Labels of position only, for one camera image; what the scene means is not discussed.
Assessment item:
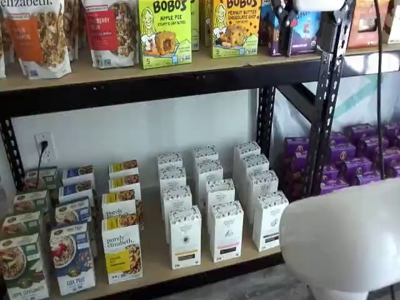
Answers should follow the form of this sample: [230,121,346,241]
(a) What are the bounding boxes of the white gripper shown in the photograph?
[270,0,346,58]

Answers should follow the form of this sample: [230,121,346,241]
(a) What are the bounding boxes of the white box yellow strip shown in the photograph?
[168,205,203,270]

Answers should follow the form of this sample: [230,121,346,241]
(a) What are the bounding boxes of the purple blue Zbar box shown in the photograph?
[261,0,320,58]

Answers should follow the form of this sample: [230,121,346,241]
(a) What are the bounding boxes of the orange snack box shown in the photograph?
[346,0,391,50]

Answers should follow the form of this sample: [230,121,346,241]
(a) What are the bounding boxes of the particleboard shelf board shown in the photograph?
[0,43,332,93]
[342,42,400,56]

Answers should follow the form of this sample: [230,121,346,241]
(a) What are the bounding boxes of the yellow Bobo's peanut butter box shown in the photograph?
[212,0,261,59]

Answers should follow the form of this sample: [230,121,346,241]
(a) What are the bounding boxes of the tan snack box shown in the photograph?
[383,0,400,44]

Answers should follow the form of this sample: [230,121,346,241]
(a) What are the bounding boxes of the purple Annie's box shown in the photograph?
[282,152,309,173]
[281,170,308,188]
[339,157,373,176]
[320,180,350,195]
[357,137,390,154]
[384,122,400,138]
[284,136,311,156]
[346,171,381,186]
[384,164,400,179]
[331,143,357,162]
[347,124,378,142]
[321,164,341,181]
[329,132,349,148]
[382,149,400,166]

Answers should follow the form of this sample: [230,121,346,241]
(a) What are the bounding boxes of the green Bobo's apple pie box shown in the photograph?
[189,0,201,53]
[139,0,194,70]

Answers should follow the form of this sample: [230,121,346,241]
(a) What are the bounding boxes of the white organic pantry box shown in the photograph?
[157,152,184,172]
[192,144,219,165]
[241,153,271,176]
[159,166,188,191]
[246,169,279,201]
[196,159,224,188]
[233,141,262,160]
[204,178,236,207]
[161,185,193,243]

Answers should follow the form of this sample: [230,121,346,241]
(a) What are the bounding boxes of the white box dark strip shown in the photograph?
[252,190,289,253]

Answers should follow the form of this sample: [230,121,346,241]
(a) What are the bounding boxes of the white box pink strip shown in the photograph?
[208,201,244,263]

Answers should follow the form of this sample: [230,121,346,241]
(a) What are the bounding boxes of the white yellow purely elizabeth box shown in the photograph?
[101,215,144,285]
[108,174,142,194]
[101,189,143,223]
[108,159,139,179]

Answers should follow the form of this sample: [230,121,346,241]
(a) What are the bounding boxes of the blue granola cereal box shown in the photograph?
[61,164,95,186]
[58,180,95,204]
[49,222,97,296]
[54,196,92,226]

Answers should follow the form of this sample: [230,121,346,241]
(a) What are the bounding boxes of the green granola cereal box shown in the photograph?
[12,189,49,216]
[1,211,42,240]
[24,167,59,191]
[0,232,50,300]

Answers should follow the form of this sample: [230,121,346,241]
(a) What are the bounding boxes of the white plastic sheet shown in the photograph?
[274,51,400,148]

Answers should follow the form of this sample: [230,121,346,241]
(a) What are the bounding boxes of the granola bag red label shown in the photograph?
[83,0,139,69]

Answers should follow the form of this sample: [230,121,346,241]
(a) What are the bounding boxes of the white tea boxes group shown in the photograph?
[0,184,290,296]

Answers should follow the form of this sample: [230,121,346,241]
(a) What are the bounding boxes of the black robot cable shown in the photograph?
[373,0,386,181]

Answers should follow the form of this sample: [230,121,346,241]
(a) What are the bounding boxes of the white wall outlet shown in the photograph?
[34,132,54,164]

